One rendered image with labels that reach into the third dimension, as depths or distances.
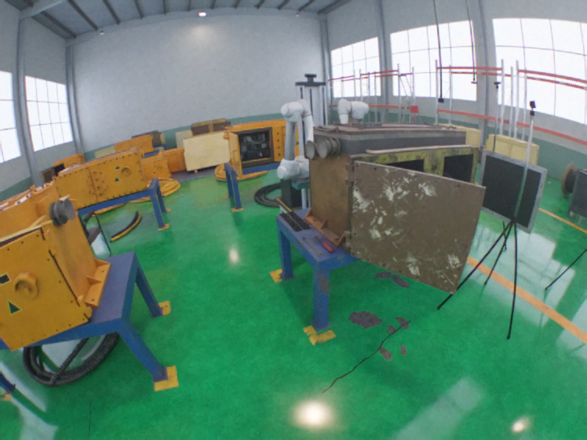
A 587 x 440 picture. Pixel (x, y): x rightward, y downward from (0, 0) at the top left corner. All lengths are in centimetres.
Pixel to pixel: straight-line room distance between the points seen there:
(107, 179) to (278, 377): 336
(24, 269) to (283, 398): 159
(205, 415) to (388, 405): 109
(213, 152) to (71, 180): 415
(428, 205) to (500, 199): 136
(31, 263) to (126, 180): 267
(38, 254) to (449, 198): 189
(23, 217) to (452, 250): 210
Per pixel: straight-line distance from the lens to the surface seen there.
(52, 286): 147
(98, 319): 157
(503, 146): 648
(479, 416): 183
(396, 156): 153
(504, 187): 240
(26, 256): 143
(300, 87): 270
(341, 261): 158
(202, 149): 697
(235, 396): 169
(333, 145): 144
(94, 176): 401
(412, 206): 119
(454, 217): 116
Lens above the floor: 150
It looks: 26 degrees down
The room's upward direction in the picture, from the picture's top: 4 degrees counter-clockwise
